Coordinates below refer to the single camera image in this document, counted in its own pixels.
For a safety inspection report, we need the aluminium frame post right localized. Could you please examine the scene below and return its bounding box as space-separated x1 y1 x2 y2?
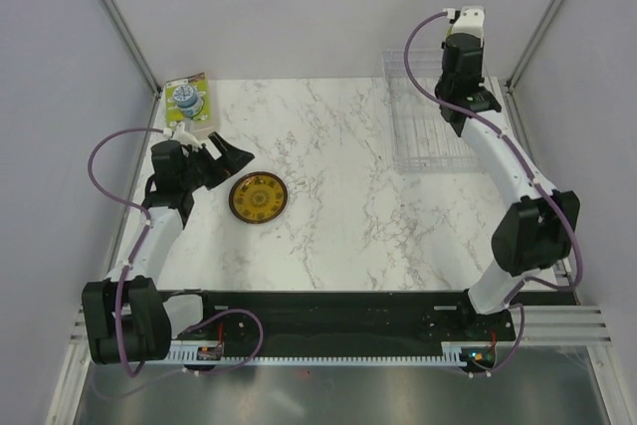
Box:
505 0 598 93

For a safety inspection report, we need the aluminium rail front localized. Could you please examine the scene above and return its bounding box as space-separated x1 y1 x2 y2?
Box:
69 303 616 346

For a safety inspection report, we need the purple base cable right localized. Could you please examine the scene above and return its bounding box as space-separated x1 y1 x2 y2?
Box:
460 303 527 380

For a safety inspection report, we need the green box with wooden base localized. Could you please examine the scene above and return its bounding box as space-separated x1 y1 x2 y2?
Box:
164 73 214 140

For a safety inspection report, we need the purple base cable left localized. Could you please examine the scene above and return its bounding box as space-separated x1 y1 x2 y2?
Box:
173 309 265 379

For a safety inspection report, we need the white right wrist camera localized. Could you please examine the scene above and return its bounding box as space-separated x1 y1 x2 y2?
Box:
445 6 485 46

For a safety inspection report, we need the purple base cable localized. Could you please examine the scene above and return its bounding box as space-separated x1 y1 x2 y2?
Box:
173 309 265 379
460 303 527 380

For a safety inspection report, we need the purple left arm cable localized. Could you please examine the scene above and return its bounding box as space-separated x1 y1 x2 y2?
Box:
88 126 170 377

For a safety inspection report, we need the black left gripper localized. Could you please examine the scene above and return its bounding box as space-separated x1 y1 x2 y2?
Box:
180 132 253 191

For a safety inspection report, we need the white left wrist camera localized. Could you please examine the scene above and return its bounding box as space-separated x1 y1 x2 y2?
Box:
161 122 204 151

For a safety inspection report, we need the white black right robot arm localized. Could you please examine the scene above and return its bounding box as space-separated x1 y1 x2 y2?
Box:
435 33 581 339

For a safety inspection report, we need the aluminium frame post left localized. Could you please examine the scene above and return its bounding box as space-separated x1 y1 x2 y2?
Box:
99 0 161 98

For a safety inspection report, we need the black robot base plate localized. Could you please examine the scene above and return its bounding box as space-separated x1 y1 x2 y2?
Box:
180 291 516 359

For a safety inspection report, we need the white wire dish rack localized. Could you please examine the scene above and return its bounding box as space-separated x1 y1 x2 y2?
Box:
382 49 483 174

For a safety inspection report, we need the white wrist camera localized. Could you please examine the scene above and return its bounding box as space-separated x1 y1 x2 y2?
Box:
445 6 485 46
161 122 204 151

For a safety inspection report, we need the yellow patterned plate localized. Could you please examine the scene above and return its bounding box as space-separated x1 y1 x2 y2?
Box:
228 171 289 225

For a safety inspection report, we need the white slotted cable duct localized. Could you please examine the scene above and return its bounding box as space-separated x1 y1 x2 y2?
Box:
163 340 497 367

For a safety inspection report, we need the aluminium frame post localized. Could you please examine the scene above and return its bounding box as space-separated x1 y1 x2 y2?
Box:
505 0 598 93
99 0 161 98

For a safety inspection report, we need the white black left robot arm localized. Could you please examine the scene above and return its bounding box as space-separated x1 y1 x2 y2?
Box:
82 128 255 367

